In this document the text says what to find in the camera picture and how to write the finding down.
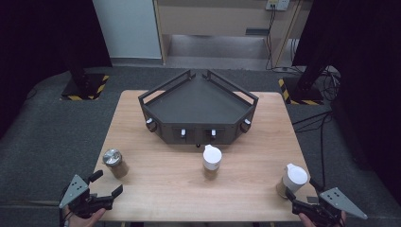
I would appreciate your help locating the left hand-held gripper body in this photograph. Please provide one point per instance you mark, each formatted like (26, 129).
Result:
(75, 189)

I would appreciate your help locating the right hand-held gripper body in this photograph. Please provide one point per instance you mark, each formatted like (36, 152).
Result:
(342, 200)

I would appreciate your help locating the white-lid spice jar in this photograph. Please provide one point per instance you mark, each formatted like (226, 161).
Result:
(294, 179)
(212, 158)

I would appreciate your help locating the silver-lid spice jar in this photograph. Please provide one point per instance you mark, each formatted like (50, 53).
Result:
(114, 160)

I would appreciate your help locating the black corner shelf rack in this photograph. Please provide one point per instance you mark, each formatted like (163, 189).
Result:
(198, 105)

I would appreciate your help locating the person's left hand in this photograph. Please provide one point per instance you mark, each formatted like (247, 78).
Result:
(83, 223)

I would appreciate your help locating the person's right hand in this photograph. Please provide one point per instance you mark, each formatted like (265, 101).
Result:
(310, 223)

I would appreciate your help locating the grey tape strip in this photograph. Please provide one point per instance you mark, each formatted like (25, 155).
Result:
(312, 199)

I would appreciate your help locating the black striped stand base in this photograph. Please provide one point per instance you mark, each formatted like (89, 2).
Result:
(94, 90)
(291, 94)

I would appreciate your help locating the black curtain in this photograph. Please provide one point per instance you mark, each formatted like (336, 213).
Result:
(41, 47)
(365, 63)

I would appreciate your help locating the white panel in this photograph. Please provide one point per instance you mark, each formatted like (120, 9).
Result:
(129, 28)

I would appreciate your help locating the wall power outlet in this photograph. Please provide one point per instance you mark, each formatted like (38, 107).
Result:
(277, 4)

